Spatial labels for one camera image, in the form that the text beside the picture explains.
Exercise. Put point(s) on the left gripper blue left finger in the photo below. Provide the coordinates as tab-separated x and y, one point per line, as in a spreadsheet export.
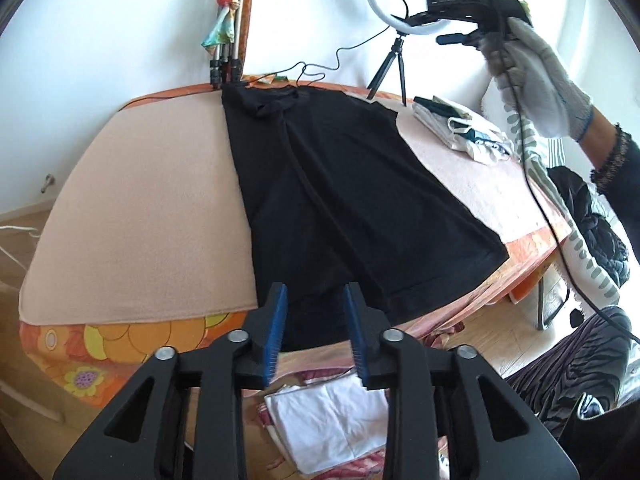
179	416

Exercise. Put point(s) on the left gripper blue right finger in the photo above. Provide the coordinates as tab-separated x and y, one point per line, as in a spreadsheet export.
453	396

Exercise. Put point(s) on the black t-shirt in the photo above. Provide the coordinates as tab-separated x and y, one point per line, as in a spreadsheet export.
333	194

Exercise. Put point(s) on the right forearm dark sleeve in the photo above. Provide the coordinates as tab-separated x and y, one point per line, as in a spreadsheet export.
615	160

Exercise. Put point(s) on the stack of folded clothes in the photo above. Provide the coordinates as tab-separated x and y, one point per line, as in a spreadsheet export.
462	130

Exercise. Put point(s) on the white gloved right hand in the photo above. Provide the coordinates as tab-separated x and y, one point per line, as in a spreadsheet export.
531	77

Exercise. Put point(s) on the black mini tripod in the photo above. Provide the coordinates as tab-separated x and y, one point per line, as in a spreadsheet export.
396	55

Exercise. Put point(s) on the orange floral bedsheet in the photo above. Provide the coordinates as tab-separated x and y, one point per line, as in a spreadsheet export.
150	344

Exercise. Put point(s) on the white cloth on floor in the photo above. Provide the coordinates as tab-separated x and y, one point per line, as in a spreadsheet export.
329	423

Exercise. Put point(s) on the zebra patterned trousers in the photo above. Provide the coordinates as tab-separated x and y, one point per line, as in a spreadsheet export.
593	360

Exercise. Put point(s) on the peach towel blanket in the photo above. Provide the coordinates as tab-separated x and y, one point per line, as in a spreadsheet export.
140	209

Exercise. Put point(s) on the colourful braided scarf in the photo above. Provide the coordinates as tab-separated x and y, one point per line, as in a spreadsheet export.
227	27

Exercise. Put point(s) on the folded silver tripod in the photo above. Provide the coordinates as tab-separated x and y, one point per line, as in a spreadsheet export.
225	67

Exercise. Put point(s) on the metal door stopper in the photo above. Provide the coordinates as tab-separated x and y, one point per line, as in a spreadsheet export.
49	181

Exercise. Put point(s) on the black metal chair frame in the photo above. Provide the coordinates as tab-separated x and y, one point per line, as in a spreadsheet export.
552	296

